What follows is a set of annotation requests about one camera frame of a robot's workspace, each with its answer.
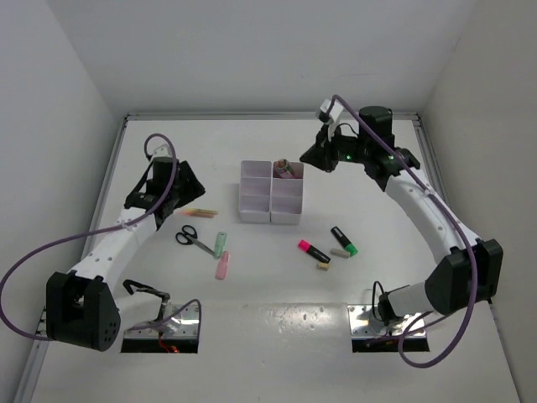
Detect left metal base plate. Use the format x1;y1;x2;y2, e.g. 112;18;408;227
124;299;201;341

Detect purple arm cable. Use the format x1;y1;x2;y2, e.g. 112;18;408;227
0;133;202;340
331;95;479;369

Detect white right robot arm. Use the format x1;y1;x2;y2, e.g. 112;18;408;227
315;101;503;324

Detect aluminium frame rail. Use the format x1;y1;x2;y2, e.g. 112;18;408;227
412;113;451;208

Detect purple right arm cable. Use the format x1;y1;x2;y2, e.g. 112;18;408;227
331;95;479;369

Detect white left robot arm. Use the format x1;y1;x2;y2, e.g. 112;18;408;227
45;138;206;352

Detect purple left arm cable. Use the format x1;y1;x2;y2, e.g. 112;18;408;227
0;133;202;340

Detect clear bottle of coloured pins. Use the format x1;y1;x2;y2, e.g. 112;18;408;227
274;159;295;179

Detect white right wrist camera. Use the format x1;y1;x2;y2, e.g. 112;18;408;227
315;99;345;140

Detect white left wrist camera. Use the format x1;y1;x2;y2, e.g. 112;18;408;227
149;144;171;160

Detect black handled scissors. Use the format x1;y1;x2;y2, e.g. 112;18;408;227
175;224;214;256

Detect orange highlighter pen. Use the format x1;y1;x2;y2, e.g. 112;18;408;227
180;211;216;218

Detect green black highlighter marker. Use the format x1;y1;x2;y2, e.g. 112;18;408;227
331;226;358;257

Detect metal base plate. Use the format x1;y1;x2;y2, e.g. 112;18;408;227
347;304;420;340
124;299;201;341

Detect white divided organiser left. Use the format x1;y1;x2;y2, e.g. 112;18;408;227
238;160;272;223

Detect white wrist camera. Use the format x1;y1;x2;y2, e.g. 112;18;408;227
315;99;345;140
149;144;171;160

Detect green correction tape case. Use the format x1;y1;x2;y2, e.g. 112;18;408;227
213;232;227;259

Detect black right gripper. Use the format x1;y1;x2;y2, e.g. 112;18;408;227
300;122;371;174

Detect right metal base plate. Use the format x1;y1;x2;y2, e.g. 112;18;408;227
347;304;420;340

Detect beige eraser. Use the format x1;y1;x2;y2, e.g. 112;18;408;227
316;262;329;271

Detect pink black highlighter marker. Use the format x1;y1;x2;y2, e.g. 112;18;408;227
297;240;331;264

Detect pink correction tape case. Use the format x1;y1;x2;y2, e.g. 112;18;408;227
215;251;230;280

